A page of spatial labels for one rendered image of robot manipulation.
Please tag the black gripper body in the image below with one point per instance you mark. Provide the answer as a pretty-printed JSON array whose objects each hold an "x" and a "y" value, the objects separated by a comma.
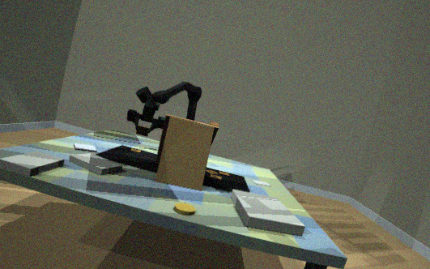
[{"x": 147, "y": 116}]

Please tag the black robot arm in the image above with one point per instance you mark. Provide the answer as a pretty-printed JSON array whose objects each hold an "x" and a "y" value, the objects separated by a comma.
[{"x": 193, "y": 92}]

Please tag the yellow round disc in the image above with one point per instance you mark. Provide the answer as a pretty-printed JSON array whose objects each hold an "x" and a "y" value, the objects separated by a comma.
[{"x": 184, "y": 209}]

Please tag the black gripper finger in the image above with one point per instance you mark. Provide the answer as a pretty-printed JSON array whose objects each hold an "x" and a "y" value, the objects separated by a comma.
[
  {"x": 135, "y": 119},
  {"x": 154, "y": 125}
]

